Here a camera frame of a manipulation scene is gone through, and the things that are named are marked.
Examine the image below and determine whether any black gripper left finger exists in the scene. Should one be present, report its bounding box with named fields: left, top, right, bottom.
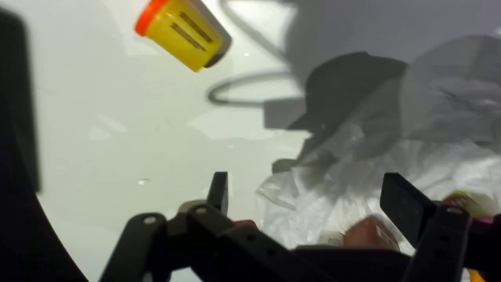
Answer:
left=99, top=172, right=329, bottom=282

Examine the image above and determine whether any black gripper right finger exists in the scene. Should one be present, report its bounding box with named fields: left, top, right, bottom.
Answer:
left=381, top=172, right=501, bottom=282

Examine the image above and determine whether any yellow tub orange lid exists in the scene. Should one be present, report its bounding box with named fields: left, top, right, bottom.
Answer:
left=135, top=0, right=232, bottom=72

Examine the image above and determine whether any brown jar red lid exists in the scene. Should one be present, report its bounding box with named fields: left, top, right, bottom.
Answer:
left=343, top=214, right=399, bottom=250

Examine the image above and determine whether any magenta lid play-dough tub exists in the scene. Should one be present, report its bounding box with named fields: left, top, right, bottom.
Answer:
left=443, top=189, right=500, bottom=217

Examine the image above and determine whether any white plastic bag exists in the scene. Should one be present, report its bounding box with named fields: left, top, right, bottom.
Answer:
left=257, top=35, right=501, bottom=247

